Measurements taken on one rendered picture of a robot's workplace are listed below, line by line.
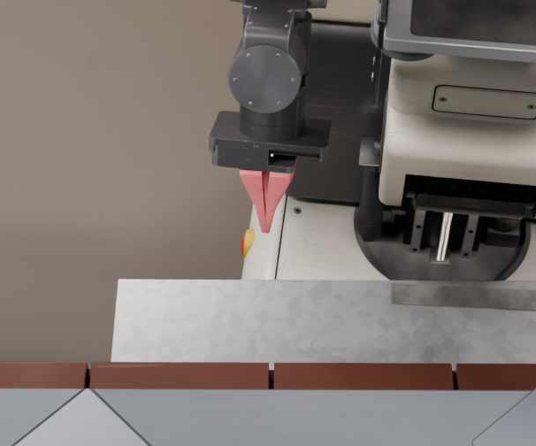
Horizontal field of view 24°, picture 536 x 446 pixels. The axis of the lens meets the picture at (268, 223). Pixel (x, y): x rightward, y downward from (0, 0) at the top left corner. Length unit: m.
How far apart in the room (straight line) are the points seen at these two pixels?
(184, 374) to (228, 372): 0.04
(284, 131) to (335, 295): 0.44
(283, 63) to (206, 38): 1.74
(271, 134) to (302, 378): 0.28
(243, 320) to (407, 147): 0.27
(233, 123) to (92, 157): 1.41
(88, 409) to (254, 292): 0.34
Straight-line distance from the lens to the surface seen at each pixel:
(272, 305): 1.49
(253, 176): 1.11
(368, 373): 1.28
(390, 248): 2.05
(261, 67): 1.00
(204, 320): 1.48
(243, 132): 1.11
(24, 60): 2.74
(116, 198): 2.47
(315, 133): 1.12
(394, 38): 1.26
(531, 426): 1.24
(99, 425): 1.23
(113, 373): 1.28
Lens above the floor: 1.92
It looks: 53 degrees down
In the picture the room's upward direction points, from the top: straight up
